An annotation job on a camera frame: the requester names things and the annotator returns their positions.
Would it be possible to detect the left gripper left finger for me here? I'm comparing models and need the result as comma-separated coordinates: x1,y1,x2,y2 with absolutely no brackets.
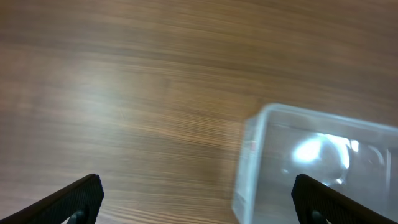
1,174,104,224

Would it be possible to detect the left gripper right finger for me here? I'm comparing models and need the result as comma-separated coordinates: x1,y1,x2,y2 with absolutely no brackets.
291,174,397,224

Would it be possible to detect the clear plastic container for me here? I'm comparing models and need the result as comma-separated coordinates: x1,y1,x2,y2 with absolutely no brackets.
232,104,397,223

